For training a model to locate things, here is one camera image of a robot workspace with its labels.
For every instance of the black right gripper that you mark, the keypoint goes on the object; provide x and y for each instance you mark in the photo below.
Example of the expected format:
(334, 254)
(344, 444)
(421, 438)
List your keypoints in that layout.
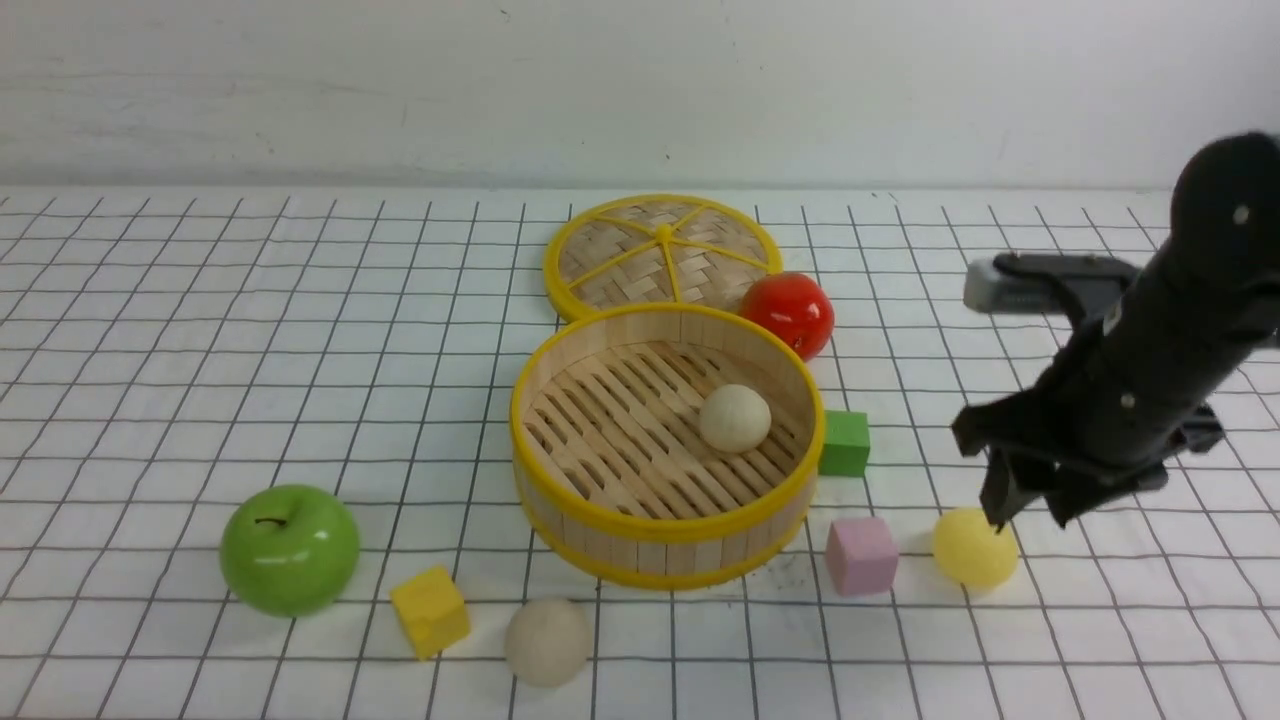
(1127, 391)

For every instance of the yellow steamed bun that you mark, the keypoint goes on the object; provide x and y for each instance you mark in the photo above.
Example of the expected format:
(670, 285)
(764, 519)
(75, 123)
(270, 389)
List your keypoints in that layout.
(969, 551)

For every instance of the white steamed bun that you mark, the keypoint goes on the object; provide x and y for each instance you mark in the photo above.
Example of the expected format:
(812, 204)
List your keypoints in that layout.
(548, 642)
(734, 419)

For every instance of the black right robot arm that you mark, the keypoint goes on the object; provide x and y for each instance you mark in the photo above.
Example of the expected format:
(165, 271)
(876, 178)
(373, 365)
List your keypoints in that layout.
(1223, 243)

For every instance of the bamboo steamer basket yellow rim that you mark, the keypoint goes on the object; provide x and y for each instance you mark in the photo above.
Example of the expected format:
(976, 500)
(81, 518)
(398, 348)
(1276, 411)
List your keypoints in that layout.
(609, 463)

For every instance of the bamboo steamer lid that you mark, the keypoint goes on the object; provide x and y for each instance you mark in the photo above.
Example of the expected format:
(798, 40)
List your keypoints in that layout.
(655, 249)

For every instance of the pink cube block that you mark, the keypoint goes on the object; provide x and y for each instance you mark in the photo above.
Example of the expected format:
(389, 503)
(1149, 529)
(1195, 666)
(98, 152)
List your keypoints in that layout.
(861, 556)

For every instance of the green cube block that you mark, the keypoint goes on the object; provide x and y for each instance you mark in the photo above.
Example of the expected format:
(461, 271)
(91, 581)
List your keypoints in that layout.
(846, 446)

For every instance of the red tomato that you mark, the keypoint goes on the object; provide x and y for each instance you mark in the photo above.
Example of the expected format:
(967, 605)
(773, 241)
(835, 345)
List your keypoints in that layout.
(794, 308)

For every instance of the yellow cube block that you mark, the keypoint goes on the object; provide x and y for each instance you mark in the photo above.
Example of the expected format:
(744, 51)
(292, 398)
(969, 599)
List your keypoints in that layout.
(431, 611)

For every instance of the green apple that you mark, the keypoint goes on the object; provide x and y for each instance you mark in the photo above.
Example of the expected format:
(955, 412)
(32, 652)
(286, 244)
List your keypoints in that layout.
(289, 551)

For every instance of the white grid tablecloth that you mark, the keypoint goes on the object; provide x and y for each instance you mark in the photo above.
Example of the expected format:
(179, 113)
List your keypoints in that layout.
(168, 354)

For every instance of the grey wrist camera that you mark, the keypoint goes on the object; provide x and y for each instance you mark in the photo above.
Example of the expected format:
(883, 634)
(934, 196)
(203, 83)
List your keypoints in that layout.
(1046, 283)

